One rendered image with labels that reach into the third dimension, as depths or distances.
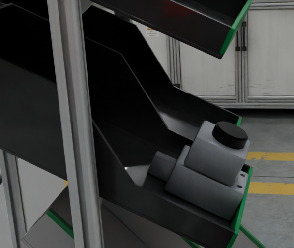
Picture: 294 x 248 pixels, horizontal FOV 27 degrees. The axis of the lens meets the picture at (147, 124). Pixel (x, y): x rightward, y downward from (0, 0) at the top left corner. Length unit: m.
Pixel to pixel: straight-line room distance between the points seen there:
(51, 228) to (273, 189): 2.86
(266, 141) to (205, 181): 3.48
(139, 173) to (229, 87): 3.84
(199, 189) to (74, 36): 0.18
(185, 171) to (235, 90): 3.86
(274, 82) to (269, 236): 1.68
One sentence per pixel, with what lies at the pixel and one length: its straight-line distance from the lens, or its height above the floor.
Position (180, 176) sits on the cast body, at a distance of 0.53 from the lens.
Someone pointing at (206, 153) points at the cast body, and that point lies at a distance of 0.52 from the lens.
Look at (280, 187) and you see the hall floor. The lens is 3.38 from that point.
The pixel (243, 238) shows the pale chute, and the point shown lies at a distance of 0.81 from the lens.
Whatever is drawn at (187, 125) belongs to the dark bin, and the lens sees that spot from 0.71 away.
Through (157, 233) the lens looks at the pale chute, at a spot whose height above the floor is 1.13.
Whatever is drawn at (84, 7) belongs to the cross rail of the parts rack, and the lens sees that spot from 0.48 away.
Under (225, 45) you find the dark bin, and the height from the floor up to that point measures 1.36.
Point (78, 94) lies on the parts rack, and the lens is 0.44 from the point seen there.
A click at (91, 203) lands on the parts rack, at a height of 1.24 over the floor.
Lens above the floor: 1.45
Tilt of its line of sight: 19 degrees down
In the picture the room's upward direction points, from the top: 4 degrees counter-clockwise
